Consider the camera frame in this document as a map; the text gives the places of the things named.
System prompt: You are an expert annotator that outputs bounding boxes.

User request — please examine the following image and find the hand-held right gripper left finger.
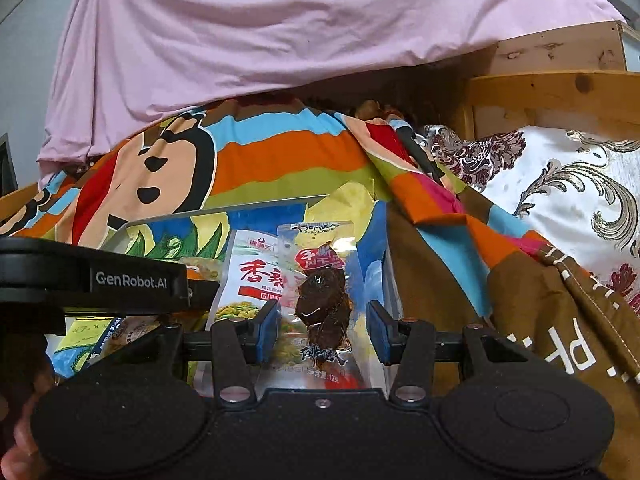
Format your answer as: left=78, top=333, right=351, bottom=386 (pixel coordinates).
left=87, top=304, right=281, bottom=408

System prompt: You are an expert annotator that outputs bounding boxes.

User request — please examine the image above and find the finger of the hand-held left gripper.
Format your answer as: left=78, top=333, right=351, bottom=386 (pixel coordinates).
left=187, top=280, right=222, bottom=307

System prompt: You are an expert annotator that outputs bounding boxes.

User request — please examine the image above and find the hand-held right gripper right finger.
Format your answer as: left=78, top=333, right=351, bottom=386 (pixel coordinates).
left=366, top=300, right=546, bottom=407

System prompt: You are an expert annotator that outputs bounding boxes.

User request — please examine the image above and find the white green snack packet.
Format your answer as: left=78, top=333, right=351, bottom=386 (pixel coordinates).
left=192, top=229, right=306, bottom=391

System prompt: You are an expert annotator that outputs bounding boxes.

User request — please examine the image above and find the clear dark meat snack packet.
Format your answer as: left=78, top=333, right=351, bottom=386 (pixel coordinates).
left=276, top=219, right=388, bottom=392

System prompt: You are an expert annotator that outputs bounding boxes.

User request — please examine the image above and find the clear plastic container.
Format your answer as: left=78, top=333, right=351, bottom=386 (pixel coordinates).
left=65, top=199, right=402, bottom=393

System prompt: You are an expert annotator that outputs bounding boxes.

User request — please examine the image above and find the beige snack packet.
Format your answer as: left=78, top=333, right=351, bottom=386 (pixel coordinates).
left=92, top=316, right=169, bottom=362

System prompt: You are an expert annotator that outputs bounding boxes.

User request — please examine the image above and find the person's left hand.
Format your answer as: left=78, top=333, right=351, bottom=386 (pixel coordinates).
left=0, top=335, right=57, bottom=480

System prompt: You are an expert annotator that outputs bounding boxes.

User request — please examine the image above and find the colourful cartoon printed blanket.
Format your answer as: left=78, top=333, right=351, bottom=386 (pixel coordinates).
left=0, top=97, right=640, bottom=480

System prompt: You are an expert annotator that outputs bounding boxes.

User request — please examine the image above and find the dark brown fuzzy cloth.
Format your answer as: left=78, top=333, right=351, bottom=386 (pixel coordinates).
left=350, top=99, right=418, bottom=127

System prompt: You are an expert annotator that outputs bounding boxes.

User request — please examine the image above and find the white floral quilt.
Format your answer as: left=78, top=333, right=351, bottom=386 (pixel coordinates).
left=417, top=124, right=640, bottom=293

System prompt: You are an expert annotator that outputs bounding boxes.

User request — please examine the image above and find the pink bed sheet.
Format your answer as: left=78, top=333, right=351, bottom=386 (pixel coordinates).
left=36, top=0, right=628, bottom=177

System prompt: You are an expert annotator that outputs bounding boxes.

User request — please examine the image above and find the wooden cabinet panel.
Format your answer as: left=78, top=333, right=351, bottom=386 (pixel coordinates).
left=425, top=20, right=629, bottom=80

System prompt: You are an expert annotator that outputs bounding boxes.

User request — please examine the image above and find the white cabinet top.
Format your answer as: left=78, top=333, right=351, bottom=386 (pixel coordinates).
left=622, top=22, right=640, bottom=73

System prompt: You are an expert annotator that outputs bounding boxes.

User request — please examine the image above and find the wooden bed frame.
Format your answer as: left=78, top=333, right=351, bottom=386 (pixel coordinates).
left=0, top=70, right=640, bottom=226

